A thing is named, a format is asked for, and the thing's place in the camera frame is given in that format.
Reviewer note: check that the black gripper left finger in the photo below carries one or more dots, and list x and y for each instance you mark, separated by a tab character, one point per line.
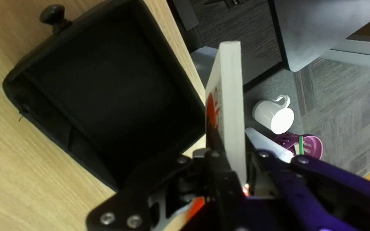
160	184

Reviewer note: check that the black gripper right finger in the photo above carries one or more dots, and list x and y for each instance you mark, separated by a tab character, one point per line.
322	197

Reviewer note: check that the black fabric storage box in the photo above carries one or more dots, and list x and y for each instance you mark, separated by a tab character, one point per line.
103	98

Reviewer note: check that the red and white card box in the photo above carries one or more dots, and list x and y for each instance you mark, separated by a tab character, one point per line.
232	111

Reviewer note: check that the purple plastic basket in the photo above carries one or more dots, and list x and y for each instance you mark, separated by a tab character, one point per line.
312	145

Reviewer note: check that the white mug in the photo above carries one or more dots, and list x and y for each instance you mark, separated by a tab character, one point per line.
276	116

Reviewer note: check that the black round knob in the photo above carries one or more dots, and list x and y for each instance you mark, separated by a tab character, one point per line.
56	17

